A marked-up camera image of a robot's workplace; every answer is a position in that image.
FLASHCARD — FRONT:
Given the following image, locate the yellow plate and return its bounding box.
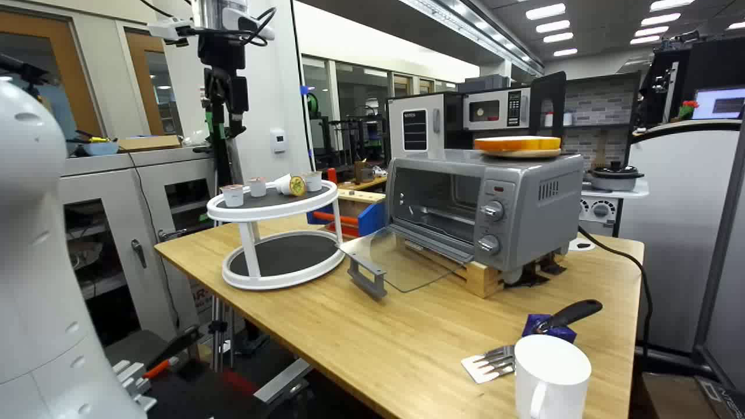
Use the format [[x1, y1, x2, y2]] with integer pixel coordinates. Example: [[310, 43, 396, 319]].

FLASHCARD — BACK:
[[474, 134, 563, 157]]

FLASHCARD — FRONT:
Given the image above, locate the toy cooking pot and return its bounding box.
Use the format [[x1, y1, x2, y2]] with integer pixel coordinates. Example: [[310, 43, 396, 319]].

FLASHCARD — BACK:
[[588, 158, 648, 194]]

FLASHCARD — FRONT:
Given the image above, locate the blue bowl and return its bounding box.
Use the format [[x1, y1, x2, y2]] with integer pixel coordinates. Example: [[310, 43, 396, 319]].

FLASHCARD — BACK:
[[79, 138, 121, 158]]

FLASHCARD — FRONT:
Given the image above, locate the white wall thermostat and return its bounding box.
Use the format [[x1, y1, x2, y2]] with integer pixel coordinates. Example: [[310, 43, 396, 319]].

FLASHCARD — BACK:
[[268, 127, 290, 157]]

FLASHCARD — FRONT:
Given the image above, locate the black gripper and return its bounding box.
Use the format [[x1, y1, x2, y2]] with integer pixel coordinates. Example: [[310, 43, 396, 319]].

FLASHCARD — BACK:
[[197, 27, 253, 145]]

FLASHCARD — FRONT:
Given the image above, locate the silver toaster oven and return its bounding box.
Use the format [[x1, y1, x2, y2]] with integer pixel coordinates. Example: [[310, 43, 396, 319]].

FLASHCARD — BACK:
[[385, 150, 588, 286]]

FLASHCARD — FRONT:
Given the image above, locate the blue packet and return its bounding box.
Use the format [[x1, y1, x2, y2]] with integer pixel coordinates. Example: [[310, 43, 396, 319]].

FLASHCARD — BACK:
[[520, 312, 580, 346]]

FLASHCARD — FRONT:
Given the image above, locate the red handled tool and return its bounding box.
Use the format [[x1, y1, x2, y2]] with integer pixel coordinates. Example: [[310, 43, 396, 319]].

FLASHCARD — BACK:
[[142, 325, 206, 382]]

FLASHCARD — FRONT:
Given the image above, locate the round wooden plate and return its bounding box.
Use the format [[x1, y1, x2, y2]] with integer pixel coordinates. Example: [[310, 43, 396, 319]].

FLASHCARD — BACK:
[[477, 142, 563, 164]]

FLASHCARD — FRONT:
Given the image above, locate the wooden board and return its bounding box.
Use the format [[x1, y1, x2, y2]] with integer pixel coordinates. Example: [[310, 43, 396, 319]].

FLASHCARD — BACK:
[[115, 135, 185, 153]]

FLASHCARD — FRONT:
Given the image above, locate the white two-tier turntable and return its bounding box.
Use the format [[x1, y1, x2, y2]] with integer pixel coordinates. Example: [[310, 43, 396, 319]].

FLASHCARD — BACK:
[[206, 179, 348, 294]]

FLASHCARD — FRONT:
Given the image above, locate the wooden toy tool bench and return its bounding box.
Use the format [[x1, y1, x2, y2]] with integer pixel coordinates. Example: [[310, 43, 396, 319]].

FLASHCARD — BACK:
[[310, 166, 389, 240]]

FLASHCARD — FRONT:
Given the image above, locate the wooden base block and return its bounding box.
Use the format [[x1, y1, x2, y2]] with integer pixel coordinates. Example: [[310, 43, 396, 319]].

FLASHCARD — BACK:
[[398, 235, 568, 300]]

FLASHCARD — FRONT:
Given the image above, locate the white mug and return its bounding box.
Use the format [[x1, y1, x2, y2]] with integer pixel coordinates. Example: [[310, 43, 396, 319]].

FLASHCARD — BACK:
[[512, 333, 594, 419]]

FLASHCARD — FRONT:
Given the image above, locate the computer monitor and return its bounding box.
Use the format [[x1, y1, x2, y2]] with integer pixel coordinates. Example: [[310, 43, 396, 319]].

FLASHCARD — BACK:
[[691, 84, 745, 124]]

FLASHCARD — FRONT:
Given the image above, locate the aluminium bar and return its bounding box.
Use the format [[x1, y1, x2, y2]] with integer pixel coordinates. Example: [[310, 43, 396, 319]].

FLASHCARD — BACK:
[[253, 356, 315, 405]]

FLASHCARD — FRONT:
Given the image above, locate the black arched stand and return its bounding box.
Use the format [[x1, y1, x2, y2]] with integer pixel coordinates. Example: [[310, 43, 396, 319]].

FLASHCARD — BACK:
[[531, 70, 568, 146]]

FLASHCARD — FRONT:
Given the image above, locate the grey storage cabinet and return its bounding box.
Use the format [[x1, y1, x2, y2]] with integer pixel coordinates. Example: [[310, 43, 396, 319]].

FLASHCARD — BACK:
[[57, 146, 221, 346]]

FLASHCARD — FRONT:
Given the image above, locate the whiteboard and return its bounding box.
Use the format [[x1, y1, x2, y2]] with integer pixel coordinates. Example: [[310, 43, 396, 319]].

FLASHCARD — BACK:
[[618, 114, 745, 391]]

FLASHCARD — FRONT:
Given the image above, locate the black power cable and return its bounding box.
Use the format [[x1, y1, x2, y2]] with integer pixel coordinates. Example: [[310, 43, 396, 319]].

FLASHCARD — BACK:
[[578, 226, 655, 369]]

